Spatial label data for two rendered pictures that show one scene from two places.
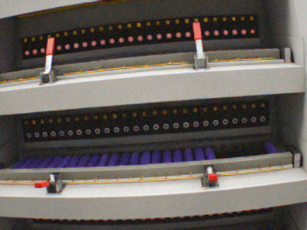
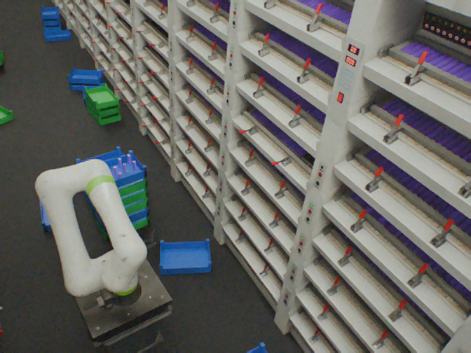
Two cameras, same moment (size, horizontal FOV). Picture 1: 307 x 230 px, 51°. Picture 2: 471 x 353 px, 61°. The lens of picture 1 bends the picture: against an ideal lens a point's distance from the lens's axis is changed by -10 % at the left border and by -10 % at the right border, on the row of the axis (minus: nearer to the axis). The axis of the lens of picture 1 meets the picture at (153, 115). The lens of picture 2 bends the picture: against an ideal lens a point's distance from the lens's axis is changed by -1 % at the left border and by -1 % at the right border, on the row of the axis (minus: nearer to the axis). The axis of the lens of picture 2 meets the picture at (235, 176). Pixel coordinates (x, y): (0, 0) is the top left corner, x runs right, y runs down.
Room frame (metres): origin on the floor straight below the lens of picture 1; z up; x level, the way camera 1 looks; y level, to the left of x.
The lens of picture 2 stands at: (-0.47, -1.07, 1.95)
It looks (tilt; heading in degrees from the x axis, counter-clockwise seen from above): 38 degrees down; 52
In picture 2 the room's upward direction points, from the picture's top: 6 degrees clockwise
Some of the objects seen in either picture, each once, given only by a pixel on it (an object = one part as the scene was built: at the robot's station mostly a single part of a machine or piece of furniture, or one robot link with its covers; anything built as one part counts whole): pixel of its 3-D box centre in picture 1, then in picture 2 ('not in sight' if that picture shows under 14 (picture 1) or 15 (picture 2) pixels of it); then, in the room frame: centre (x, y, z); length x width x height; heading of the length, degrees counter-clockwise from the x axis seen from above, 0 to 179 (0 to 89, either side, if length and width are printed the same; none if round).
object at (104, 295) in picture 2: not in sight; (112, 293); (-0.20, 0.06, 0.39); 0.26 x 0.15 x 0.06; 179
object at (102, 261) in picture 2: not in sight; (118, 271); (-0.16, 0.07, 0.51); 0.16 x 0.13 x 0.19; 176
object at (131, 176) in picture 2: not in sight; (115, 171); (0.12, 0.83, 0.44); 0.30 x 0.20 x 0.08; 2
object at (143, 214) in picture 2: not in sight; (120, 210); (0.12, 0.83, 0.12); 0.30 x 0.20 x 0.08; 2
